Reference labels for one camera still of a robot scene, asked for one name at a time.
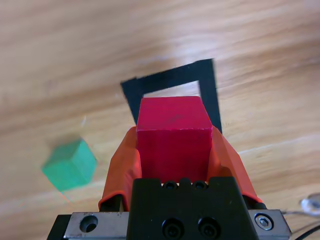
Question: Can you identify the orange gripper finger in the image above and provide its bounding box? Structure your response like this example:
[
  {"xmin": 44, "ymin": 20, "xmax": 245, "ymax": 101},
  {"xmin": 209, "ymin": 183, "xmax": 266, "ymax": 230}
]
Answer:
[
  {"xmin": 98, "ymin": 126, "xmax": 144, "ymax": 213},
  {"xmin": 206, "ymin": 128, "xmax": 267, "ymax": 210}
]

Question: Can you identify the black tape square outline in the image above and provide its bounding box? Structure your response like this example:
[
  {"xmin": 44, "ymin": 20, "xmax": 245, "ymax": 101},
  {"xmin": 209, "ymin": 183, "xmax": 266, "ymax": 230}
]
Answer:
[{"xmin": 120, "ymin": 58, "xmax": 223, "ymax": 135}]

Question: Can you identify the red wooden block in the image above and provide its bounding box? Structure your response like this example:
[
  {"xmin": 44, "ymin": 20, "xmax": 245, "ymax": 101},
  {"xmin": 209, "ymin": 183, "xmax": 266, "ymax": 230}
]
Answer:
[{"xmin": 136, "ymin": 96, "xmax": 214, "ymax": 184}]

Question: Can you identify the green wooden block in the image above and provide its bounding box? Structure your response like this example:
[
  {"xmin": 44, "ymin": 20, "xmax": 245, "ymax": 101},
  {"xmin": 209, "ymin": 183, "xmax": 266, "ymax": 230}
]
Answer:
[{"xmin": 41, "ymin": 138, "xmax": 98, "ymax": 194}]

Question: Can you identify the gripper thin black wire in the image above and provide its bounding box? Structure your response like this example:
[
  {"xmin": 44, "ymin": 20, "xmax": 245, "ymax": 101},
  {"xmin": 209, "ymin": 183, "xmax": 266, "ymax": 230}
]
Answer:
[{"xmin": 281, "ymin": 193, "xmax": 320, "ymax": 240}]

